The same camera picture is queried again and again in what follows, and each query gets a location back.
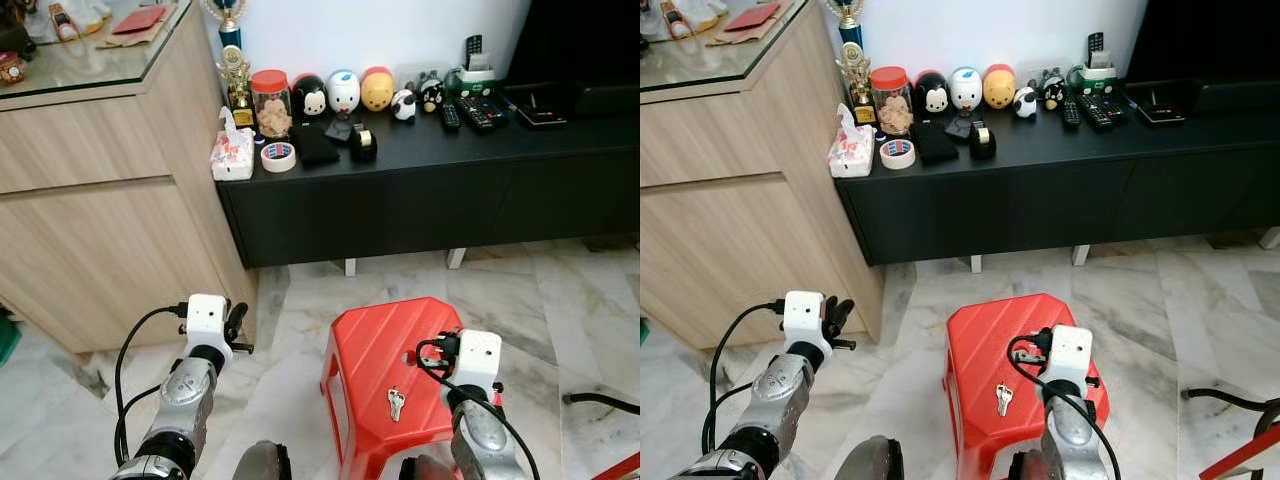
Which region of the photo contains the red plastic stool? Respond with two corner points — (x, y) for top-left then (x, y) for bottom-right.
(321, 296), (504, 480)
(944, 292), (1112, 480)

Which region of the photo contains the grey robot right leg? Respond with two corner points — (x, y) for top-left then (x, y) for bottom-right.
(399, 454), (452, 480)
(1008, 449), (1052, 480)

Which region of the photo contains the grey robot leg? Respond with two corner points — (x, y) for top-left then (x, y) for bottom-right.
(399, 454), (452, 480)
(1008, 449), (1052, 480)
(231, 439), (294, 480)
(834, 434), (907, 480)

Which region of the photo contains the grey robot left leg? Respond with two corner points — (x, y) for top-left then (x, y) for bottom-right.
(834, 434), (907, 480)
(231, 439), (294, 480)

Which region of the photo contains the light wooden cabinet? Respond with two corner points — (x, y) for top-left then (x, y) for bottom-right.
(640, 0), (887, 352)
(0, 0), (258, 357)

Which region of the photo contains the black low sideboard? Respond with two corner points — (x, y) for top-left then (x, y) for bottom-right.
(215, 92), (641, 272)
(834, 88), (1280, 268)

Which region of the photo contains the pink white tissue pack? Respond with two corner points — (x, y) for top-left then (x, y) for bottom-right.
(828, 103), (877, 180)
(210, 106), (257, 182)

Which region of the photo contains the black pouch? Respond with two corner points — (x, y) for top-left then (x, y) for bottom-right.
(296, 123), (342, 168)
(915, 120), (962, 167)

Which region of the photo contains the black tape dispenser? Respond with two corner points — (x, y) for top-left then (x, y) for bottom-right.
(967, 121), (998, 162)
(346, 127), (380, 165)

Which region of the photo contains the clear jar red lid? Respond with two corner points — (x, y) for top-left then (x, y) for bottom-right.
(870, 66), (917, 137)
(250, 69), (294, 140)

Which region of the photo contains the green object on floor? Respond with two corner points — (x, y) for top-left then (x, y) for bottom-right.
(0, 309), (22, 367)

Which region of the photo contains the small gold trophy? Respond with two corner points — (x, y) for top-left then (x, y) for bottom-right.
(219, 45), (257, 132)
(838, 42), (880, 127)

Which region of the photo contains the black mouse plush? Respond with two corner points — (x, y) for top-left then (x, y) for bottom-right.
(913, 70), (952, 117)
(292, 73), (329, 119)

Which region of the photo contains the wide black remote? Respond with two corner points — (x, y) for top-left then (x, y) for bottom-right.
(459, 94), (512, 132)
(1080, 91), (1132, 130)

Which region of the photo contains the white duck plush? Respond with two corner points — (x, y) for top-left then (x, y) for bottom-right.
(326, 69), (362, 116)
(948, 66), (985, 114)

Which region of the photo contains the yellow bear plush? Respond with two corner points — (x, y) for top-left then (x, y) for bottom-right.
(360, 66), (395, 113)
(982, 63), (1018, 112)

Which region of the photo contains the flat black box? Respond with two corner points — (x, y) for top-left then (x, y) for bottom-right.
(514, 99), (570, 130)
(1124, 85), (1192, 127)

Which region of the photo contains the green white remote holder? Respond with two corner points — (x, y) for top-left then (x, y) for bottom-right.
(1067, 32), (1124, 99)
(445, 35), (502, 101)

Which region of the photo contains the brown envelope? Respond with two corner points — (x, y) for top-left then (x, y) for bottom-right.
(97, 8), (178, 50)
(704, 5), (792, 47)

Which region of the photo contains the tall trophy blue stem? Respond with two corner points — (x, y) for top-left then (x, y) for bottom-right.
(824, 0), (870, 49)
(204, 0), (247, 51)

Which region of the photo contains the red envelope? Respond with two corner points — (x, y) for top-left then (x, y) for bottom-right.
(722, 1), (784, 34)
(111, 4), (170, 37)

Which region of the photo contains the orange white small object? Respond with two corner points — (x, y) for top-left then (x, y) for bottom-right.
(44, 2), (82, 42)
(659, 0), (702, 40)

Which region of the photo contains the black television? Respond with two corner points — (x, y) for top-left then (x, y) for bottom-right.
(505, 0), (641, 117)
(1127, 0), (1280, 113)

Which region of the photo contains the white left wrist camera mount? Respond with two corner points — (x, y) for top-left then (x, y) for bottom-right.
(186, 294), (234, 357)
(782, 290), (832, 354)

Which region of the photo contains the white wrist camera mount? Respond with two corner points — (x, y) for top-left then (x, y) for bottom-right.
(454, 329), (504, 397)
(1045, 324), (1095, 394)
(186, 294), (234, 357)
(782, 290), (832, 354)

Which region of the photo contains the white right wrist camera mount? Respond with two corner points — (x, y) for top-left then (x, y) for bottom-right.
(1045, 324), (1095, 394)
(454, 329), (504, 397)

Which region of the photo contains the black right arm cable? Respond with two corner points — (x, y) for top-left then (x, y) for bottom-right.
(414, 337), (542, 480)
(1005, 329), (1124, 480)

